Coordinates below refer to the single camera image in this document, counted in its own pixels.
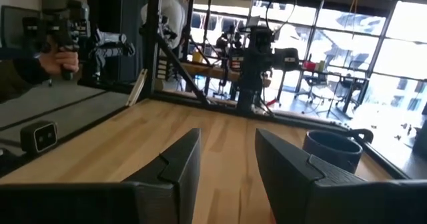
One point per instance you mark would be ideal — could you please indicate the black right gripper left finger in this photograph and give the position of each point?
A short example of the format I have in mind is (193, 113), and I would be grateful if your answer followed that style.
(173, 184)

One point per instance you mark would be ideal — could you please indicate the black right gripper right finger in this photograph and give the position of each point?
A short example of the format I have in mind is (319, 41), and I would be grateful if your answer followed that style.
(287, 177)

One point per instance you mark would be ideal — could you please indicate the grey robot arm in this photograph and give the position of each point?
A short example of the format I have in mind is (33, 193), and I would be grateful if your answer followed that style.
(110, 44)

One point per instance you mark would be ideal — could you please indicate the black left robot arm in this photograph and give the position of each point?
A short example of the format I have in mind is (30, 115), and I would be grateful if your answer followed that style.
(253, 57)

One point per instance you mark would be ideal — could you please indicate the person's forearm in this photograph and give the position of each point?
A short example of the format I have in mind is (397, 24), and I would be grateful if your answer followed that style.
(23, 74)

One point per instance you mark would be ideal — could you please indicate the blue ceramic cup beige base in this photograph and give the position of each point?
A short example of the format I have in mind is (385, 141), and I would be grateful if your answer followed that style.
(330, 147)

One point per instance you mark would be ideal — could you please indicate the black office chair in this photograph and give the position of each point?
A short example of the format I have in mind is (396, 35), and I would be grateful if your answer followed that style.
(313, 80)

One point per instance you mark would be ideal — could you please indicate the white stick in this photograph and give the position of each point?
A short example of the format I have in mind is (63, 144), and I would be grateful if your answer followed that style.
(137, 87)

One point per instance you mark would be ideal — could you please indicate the red cup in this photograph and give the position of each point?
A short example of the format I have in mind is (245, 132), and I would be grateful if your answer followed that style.
(309, 66)

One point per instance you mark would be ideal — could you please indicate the wooden background table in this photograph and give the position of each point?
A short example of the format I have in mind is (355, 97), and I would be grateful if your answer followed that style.
(213, 72)

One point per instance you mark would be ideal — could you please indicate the yellow container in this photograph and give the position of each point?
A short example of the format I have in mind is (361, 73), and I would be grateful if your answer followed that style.
(197, 57)

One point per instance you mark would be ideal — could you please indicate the black cabinet panel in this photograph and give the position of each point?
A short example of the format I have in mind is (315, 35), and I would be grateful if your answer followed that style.
(133, 24)

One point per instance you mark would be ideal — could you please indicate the person's hand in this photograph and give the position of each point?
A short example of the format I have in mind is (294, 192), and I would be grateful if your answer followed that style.
(61, 62)

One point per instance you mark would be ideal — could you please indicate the person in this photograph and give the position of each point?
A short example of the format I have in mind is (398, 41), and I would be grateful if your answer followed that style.
(173, 14)

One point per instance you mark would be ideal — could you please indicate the black monitor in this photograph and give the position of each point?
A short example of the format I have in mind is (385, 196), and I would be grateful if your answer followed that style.
(13, 27)

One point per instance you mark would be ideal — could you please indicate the black diagonal frame brace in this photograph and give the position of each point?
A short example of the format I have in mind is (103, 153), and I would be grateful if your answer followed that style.
(183, 70)

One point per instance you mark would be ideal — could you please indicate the black frame post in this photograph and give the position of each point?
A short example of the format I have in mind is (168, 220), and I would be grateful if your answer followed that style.
(152, 50)

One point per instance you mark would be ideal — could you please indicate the small black table camera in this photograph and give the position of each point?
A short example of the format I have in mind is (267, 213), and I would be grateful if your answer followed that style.
(41, 137)

